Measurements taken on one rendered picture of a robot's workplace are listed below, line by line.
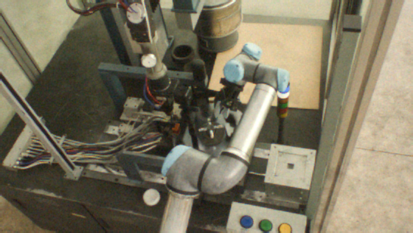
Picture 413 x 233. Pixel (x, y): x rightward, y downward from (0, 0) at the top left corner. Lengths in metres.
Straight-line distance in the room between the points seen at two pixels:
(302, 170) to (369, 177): 1.13
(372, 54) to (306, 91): 1.30
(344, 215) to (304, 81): 0.89
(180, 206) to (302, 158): 0.59
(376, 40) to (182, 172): 0.72
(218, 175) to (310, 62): 1.14
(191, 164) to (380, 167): 1.74
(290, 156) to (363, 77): 0.89
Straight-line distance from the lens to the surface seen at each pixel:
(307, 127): 1.91
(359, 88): 0.81
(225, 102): 1.55
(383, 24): 0.71
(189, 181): 1.23
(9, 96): 1.53
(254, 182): 1.74
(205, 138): 1.63
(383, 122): 2.95
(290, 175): 1.60
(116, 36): 2.15
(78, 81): 2.33
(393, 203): 2.65
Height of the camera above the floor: 2.31
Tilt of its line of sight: 53 degrees down
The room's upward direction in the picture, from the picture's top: 11 degrees counter-clockwise
